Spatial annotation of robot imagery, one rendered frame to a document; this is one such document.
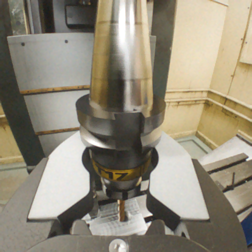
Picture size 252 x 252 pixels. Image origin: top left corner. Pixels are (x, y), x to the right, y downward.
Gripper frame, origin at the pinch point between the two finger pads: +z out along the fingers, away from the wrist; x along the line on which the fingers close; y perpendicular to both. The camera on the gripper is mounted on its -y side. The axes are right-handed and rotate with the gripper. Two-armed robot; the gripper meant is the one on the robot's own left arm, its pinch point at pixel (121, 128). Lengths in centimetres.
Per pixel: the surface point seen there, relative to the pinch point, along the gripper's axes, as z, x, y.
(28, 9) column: 39, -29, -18
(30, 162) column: 35, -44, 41
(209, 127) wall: 92, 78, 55
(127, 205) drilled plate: 10.9, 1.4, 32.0
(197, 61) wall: 100, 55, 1
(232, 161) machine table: 37, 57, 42
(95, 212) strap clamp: 8.3, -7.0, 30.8
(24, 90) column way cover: 33.2, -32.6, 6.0
